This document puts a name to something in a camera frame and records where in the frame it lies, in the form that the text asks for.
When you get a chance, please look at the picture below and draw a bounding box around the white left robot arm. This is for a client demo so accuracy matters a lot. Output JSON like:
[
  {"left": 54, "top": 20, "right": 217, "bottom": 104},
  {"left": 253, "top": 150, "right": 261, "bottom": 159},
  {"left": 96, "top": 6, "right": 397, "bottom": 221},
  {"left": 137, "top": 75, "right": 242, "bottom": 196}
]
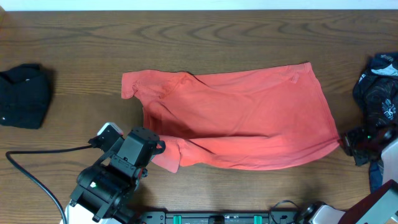
[{"left": 65, "top": 123, "right": 159, "bottom": 223}]

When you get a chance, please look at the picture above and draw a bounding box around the folded black garment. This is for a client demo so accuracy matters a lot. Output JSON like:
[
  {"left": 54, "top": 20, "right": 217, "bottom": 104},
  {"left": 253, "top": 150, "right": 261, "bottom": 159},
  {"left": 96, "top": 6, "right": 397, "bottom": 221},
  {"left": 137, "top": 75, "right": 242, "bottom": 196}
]
[{"left": 1, "top": 63, "right": 52, "bottom": 129}]

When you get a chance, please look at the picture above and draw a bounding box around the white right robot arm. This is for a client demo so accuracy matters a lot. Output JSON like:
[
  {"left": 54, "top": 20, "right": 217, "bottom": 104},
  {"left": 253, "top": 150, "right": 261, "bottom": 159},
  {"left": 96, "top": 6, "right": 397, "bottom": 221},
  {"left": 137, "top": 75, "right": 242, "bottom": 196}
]
[{"left": 295, "top": 123, "right": 397, "bottom": 223}]

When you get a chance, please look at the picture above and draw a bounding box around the dark patterned garment pile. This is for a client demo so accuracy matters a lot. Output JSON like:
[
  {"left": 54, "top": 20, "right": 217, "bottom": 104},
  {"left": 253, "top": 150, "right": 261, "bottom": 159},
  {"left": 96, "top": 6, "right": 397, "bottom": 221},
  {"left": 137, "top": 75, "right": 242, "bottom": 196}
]
[{"left": 353, "top": 52, "right": 397, "bottom": 192}]

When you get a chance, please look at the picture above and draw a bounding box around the red orange t-shirt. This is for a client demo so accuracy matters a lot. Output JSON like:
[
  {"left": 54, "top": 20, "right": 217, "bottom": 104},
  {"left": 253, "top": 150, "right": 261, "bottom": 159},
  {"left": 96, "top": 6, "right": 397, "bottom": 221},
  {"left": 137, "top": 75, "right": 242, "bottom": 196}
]
[{"left": 121, "top": 63, "right": 339, "bottom": 172}]

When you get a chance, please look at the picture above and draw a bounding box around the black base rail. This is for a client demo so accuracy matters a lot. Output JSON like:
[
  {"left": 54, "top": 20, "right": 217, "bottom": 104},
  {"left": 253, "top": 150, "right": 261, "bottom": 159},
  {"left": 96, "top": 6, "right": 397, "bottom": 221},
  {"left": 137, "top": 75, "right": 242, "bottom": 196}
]
[{"left": 135, "top": 210, "right": 303, "bottom": 224}]

